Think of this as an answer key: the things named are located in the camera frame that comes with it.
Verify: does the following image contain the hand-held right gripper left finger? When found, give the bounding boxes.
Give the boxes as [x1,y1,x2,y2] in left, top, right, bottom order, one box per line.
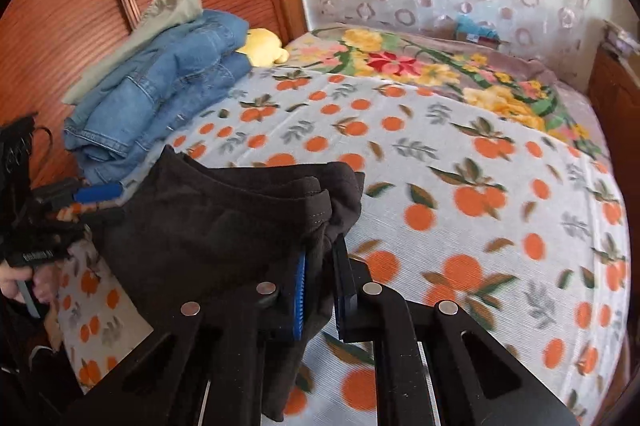
[65,253,308,426]

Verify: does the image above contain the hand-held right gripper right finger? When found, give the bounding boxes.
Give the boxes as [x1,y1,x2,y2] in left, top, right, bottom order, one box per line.
[332,235,577,426]

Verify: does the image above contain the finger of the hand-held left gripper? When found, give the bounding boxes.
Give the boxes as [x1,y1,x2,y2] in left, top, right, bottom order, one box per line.
[50,207,127,233]
[31,181,125,207]

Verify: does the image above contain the black pants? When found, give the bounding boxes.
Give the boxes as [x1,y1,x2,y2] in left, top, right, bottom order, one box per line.
[91,145,367,423]

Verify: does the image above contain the folded grey-green pants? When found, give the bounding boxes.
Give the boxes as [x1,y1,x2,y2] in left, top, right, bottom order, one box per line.
[61,0,204,105]

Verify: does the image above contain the person's left hand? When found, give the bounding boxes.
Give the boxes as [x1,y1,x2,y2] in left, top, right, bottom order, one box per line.
[0,263,57,307]

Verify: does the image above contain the folded blue jeans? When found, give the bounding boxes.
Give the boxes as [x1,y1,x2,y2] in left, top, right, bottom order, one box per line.
[63,9,252,185]

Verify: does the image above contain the orange print bedsheet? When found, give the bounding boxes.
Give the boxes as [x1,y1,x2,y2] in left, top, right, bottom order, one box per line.
[50,66,632,426]

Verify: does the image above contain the yellow plush toy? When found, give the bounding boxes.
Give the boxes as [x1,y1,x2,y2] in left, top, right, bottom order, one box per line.
[234,27,291,67]

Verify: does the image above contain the floral blanket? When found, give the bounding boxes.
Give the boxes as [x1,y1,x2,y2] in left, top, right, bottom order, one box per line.
[281,22,610,159]

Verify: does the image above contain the blue cloth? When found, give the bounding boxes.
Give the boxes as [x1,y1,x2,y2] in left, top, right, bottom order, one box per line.
[454,14,501,35]

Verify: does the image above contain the wooden sideboard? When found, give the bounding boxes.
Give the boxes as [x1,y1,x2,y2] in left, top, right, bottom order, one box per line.
[586,40,640,149]

